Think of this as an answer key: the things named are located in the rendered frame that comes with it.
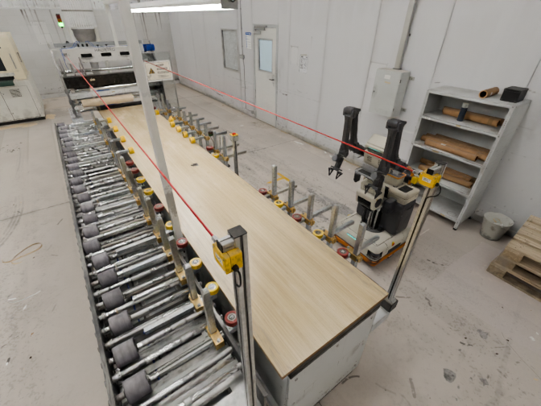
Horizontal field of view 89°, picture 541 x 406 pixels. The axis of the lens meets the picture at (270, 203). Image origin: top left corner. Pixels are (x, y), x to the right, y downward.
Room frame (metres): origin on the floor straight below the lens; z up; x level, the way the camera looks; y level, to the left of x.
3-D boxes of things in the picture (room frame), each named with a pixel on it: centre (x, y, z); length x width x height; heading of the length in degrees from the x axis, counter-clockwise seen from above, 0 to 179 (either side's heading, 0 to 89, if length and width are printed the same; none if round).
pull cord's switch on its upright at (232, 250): (0.55, 0.11, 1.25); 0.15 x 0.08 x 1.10; 36
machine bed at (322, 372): (2.91, 1.10, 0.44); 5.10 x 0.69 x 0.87; 36
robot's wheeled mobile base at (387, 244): (2.50, -1.18, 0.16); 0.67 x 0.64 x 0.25; 126
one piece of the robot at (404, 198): (2.56, -1.26, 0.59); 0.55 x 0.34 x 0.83; 36
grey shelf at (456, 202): (3.24, -2.29, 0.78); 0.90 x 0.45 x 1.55; 36
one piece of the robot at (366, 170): (2.34, -0.94, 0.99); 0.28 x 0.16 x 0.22; 36
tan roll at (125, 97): (5.08, 2.65, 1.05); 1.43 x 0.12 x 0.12; 126
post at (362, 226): (1.45, -0.62, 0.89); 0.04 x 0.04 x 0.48; 36
